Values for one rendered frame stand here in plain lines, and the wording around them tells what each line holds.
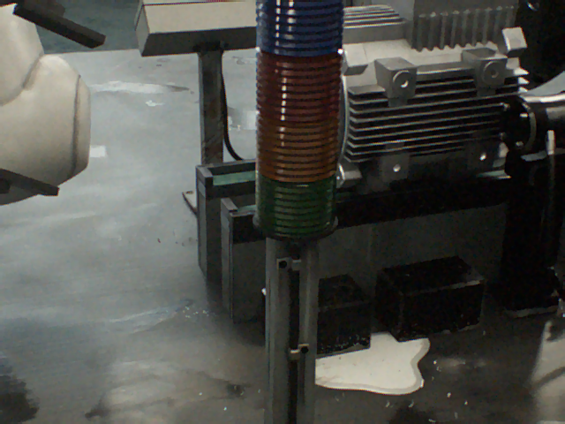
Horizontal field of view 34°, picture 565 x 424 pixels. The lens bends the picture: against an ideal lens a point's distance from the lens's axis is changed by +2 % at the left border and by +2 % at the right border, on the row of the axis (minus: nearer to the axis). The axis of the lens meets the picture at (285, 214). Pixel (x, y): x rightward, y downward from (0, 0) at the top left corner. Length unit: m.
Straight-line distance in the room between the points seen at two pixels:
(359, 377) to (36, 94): 0.42
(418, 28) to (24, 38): 0.40
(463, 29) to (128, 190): 0.55
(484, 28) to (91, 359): 0.52
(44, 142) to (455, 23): 0.43
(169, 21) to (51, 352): 0.42
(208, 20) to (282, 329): 0.54
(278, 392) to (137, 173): 0.68
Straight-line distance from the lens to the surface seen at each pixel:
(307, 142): 0.63
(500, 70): 0.97
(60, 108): 0.96
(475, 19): 1.00
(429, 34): 0.98
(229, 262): 0.97
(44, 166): 0.97
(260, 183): 0.66
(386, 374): 0.92
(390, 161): 0.95
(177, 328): 0.99
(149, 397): 0.90
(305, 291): 0.71
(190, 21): 1.15
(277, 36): 0.61
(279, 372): 0.74
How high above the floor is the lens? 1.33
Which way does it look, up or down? 26 degrees down
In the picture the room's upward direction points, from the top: 1 degrees clockwise
